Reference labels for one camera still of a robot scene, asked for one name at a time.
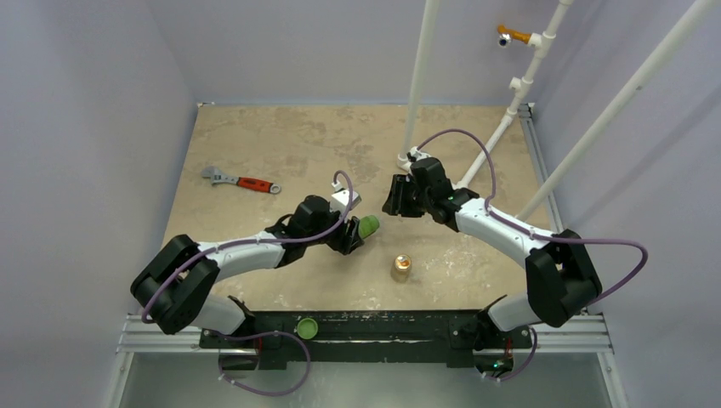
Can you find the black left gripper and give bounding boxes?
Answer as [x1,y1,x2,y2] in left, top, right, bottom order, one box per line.
[304,203,362,254]

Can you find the green pill bottle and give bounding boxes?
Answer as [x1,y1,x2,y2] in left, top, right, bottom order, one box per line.
[358,215,380,240]

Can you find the green bottle cap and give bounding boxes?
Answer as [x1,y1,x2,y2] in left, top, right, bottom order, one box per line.
[296,317,319,340]

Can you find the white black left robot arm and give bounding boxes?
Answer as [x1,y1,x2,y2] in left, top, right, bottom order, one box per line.
[130,195,378,348]

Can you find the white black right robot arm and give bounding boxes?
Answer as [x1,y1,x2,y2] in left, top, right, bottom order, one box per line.
[382,157,603,346]

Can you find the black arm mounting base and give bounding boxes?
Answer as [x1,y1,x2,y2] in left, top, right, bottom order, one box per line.
[200,309,532,371]

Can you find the amber pill bottle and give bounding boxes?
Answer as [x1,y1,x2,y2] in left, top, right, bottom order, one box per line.
[390,254,412,283]

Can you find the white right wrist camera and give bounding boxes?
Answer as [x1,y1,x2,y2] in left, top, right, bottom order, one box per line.
[406,146,431,162]

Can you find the red handled adjustable wrench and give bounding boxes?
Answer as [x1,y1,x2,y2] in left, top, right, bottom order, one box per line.
[201,166,281,195]

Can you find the aluminium extrusion frame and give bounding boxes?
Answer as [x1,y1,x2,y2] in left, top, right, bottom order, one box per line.
[104,103,629,408]

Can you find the white PVC pipe frame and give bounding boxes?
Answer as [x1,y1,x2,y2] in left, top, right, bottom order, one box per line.
[396,0,721,222]

